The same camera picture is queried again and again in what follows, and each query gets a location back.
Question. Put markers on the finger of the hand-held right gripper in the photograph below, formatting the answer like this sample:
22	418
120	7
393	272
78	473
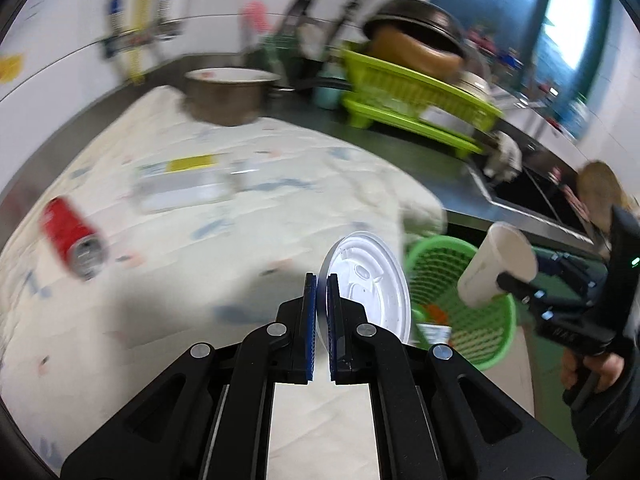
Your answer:
565	270
520	287

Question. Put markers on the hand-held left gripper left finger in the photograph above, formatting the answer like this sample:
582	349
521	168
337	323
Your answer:
311	330

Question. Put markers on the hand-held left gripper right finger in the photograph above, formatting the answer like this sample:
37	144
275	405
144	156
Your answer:
336	355

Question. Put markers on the paper cup with green print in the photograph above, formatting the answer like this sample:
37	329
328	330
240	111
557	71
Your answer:
495	265

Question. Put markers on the green plastic basket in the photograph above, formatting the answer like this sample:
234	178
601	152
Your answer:
475	335

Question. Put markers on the white plastic cup lid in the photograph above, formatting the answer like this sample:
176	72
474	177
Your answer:
370	280

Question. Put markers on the person's right hand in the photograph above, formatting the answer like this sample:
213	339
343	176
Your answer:
610	372

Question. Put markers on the steel sink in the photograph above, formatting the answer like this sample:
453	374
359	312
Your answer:
530	195

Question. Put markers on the person's head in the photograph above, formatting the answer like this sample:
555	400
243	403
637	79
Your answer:
600	185

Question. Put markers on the white dish rag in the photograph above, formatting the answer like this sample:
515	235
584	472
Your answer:
505	155

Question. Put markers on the cream quilted mat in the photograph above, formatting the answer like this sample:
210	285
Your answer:
200	260

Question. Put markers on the person's dark clothing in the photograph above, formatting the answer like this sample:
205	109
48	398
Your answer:
615	435

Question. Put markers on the steel cleaver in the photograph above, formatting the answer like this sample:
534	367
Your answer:
450	122

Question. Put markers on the clear box with yellow label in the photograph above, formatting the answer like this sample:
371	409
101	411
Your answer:
180	192

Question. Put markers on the white ceramic bowl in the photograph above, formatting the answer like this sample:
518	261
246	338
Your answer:
475	85

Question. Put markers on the teal bottle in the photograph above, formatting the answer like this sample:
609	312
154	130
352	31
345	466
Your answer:
327	97

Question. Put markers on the green plastic dish rack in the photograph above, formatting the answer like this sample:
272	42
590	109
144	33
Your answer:
400	75

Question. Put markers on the window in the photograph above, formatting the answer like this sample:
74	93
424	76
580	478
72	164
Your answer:
560	25

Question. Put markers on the metal cooking pot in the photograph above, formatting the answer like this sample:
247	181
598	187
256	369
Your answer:
225	100

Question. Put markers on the bronze metal pot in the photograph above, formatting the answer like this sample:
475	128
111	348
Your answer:
415	52

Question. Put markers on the black utensil holder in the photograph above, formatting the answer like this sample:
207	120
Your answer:
310	70

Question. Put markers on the red soda can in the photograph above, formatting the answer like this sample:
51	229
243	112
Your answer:
65	227

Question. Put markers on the green utensil holder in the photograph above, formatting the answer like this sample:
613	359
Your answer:
275	52

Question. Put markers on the white spatula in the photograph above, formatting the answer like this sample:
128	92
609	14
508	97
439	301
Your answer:
311	40

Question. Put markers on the dark metal wok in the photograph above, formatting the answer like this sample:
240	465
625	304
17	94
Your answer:
420	15

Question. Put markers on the metal pipe valve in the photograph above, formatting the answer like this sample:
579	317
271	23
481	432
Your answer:
140	37

